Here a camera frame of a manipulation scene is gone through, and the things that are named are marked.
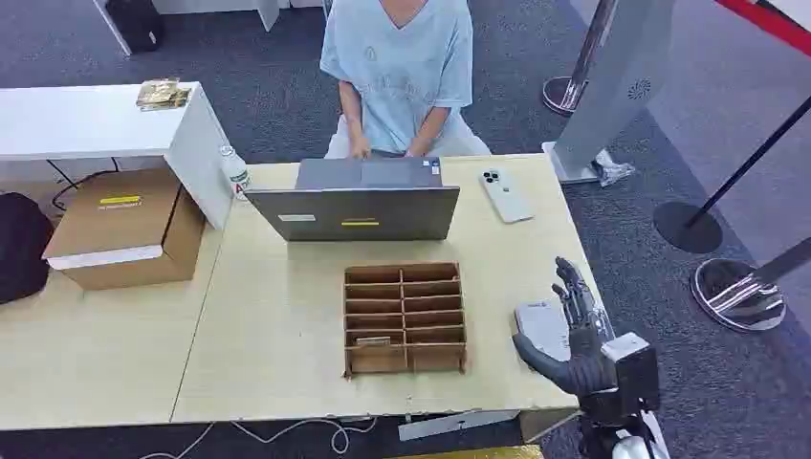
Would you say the crumpled clear plastic wrap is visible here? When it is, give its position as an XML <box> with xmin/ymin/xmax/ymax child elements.
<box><xmin>592</xmin><ymin>148</ymin><xmax>637</xmax><ymax>188</ymax></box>

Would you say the white desk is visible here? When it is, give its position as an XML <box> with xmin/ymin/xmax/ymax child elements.
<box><xmin>93</xmin><ymin>0</ymin><xmax>334</xmax><ymax>57</ymax></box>

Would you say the brown cardboard box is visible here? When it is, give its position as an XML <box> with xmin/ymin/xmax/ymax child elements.
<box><xmin>41</xmin><ymin>167</ymin><xmax>208</xmax><ymax>292</ymax></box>

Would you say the grey card reader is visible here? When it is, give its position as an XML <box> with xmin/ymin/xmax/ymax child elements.
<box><xmin>514</xmin><ymin>299</ymin><xmax>575</xmax><ymax>363</ymax></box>

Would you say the black cable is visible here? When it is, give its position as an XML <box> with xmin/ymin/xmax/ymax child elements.
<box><xmin>49</xmin><ymin>158</ymin><xmax>121</xmax><ymax>213</ymax></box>

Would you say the clear plastic bottle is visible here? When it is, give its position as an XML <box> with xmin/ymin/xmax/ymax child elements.
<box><xmin>218</xmin><ymin>144</ymin><xmax>252</xmax><ymax>203</ymax></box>

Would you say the white side table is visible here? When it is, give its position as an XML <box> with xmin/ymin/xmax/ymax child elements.
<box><xmin>0</xmin><ymin>80</ymin><xmax>234</xmax><ymax>231</ymax></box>

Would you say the wooden card box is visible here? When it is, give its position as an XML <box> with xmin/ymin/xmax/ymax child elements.
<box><xmin>342</xmin><ymin>261</ymin><xmax>469</xmax><ymax>380</ymax></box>

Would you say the gold foil packet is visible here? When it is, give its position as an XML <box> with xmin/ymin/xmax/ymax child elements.
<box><xmin>135</xmin><ymin>76</ymin><xmax>192</xmax><ymax>113</ymax></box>

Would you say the grey laptop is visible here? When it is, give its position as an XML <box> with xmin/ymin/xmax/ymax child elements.
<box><xmin>243</xmin><ymin>156</ymin><xmax>462</xmax><ymax>243</ymax></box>

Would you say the black bag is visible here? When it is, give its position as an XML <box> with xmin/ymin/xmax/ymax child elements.
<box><xmin>0</xmin><ymin>191</ymin><xmax>55</xmax><ymax>306</ymax></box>

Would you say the black stanchion post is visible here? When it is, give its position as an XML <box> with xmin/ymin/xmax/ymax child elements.
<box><xmin>652</xmin><ymin>95</ymin><xmax>811</xmax><ymax>255</ymax></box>

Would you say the chrome stanchion post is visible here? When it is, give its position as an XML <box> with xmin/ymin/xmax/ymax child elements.
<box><xmin>542</xmin><ymin>0</ymin><xmax>619</xmax><ymax>118</ymax></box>

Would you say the white smartphone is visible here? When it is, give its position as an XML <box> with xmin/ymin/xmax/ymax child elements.
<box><xmin>478</xmin><ymin>167</ymin><xmax>536</xmax><ymax>225</ymax></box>

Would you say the grey kiosk stand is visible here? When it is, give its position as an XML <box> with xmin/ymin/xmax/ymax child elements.
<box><xmin>541</xmin><ymin>0</ymin><xmax>679</xmax><ymax>186</ymax></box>

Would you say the chrome base stanchion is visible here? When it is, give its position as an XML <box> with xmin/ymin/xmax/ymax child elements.
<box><xmin>690</xmin><ymin>237</ymin><xmax>811</xmax><ymax>334</ymax></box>

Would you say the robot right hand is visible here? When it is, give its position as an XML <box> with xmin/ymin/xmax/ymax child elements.
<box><xmin>512</xmin><ymin>256</ymin><xmax>620</xmax><ymax>398</ymax></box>

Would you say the white cable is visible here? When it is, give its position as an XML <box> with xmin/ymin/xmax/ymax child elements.
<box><xmin>139</xmin><ymin>416</ymin><xmax>378</xmax><ymax>459</ymax></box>

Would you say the person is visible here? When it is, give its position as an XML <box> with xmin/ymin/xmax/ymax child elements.
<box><xmin>318</xmin><ymin>0</ymin><xmax>493</xmax><ymax>160</ymax></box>

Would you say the gold sheet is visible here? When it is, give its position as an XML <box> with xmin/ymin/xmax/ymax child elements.
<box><xmin>386</xmin><ymin>445</ymin><xmax>545</xmax><ymax>459</ymax></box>

